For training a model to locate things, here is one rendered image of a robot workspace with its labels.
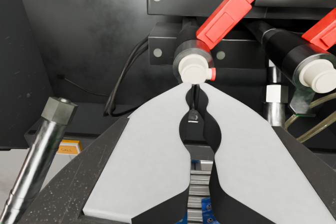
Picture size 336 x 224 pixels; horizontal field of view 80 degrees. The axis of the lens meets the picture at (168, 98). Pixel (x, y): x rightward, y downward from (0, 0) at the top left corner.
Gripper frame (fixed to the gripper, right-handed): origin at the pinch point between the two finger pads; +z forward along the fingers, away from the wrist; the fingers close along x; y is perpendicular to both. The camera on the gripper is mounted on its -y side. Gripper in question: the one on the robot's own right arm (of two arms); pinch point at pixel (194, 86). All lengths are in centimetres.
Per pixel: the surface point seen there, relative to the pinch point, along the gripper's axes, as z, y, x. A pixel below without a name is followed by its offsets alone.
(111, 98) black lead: 10.1, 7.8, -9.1
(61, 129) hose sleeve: 0.7, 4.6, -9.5
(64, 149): 16.0, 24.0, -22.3
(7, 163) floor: 112, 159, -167
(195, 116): 2.3, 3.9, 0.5
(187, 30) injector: 7.2, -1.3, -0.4
